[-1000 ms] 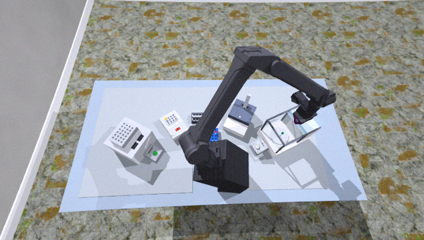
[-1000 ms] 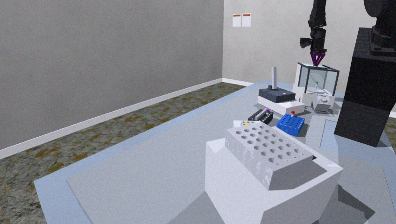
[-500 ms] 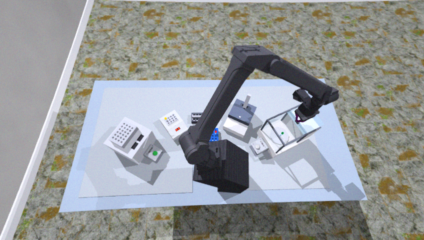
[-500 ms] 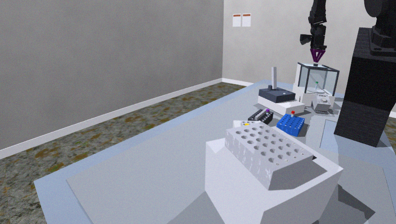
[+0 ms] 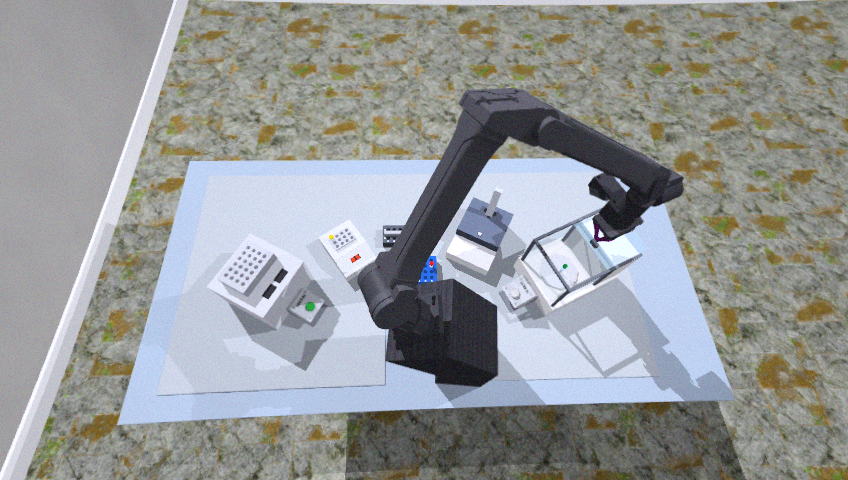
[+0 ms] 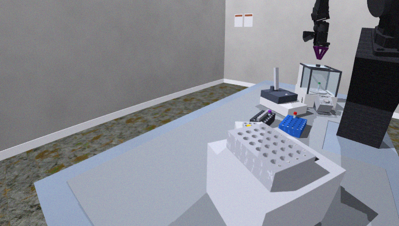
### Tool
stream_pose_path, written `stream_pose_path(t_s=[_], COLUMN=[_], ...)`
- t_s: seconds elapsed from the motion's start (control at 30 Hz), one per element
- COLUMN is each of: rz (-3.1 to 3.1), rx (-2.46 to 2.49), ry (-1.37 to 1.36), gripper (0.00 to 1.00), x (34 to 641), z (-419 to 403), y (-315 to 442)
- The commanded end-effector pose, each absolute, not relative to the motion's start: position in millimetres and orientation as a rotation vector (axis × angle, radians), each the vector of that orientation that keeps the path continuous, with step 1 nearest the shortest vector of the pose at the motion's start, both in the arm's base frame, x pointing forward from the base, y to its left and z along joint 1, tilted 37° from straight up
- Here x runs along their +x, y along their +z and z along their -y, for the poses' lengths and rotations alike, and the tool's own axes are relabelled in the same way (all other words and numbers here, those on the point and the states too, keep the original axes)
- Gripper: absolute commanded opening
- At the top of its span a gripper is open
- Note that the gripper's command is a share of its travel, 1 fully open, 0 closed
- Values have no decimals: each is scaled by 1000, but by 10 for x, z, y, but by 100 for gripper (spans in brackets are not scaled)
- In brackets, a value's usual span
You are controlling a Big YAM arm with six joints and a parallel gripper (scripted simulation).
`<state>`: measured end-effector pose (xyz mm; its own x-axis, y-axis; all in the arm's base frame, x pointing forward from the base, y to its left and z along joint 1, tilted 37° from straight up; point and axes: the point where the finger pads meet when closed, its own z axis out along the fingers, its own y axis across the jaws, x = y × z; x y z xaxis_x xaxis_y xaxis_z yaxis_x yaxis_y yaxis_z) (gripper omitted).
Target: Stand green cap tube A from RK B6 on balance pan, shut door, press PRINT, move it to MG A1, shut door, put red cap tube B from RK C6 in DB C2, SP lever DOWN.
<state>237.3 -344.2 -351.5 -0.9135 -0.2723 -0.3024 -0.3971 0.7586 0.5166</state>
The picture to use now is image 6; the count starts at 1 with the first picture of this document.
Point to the blue tube rack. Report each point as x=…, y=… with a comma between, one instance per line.
x=293, y=126

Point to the white block with grey holes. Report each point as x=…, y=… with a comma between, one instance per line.
x=240, y=124

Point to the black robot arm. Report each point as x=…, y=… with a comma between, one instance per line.
x=384, y=37

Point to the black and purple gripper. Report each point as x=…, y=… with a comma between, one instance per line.
x=321, y=45

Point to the white block with round holes on base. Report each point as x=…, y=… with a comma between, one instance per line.
x=262, y=176

